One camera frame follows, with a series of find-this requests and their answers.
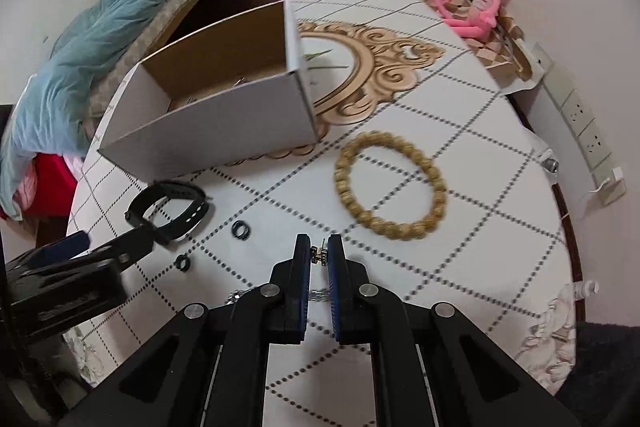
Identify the dark cloth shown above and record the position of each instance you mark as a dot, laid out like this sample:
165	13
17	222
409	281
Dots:
600	367

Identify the patterned cushioned chair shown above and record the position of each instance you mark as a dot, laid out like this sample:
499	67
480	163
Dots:
500	54

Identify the silver metal clip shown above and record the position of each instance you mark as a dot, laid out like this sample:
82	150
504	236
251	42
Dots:
550	163

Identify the black wristband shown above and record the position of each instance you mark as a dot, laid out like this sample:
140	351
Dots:
170	189

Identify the red cloth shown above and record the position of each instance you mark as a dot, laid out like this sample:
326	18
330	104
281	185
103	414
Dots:
50	172

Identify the white charger plug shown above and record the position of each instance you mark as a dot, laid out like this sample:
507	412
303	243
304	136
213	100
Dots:
614	176

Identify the white checked tablecloth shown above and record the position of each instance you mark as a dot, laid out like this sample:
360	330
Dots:
450	132

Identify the white wall socket strip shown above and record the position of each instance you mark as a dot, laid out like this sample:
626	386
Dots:
575	107

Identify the white cardboard box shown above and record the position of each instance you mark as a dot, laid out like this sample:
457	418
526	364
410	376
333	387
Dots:
225	127

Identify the light blue duvet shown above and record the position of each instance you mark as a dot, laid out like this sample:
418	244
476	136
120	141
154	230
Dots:
90	57

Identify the small white bottle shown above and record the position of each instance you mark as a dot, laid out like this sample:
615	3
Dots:
586	289

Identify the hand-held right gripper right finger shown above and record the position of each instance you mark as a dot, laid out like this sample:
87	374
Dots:
334	297

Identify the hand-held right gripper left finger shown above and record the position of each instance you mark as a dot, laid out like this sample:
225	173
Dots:
303	292

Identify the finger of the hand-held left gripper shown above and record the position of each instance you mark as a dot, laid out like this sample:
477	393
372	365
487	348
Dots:
135	244
65	246

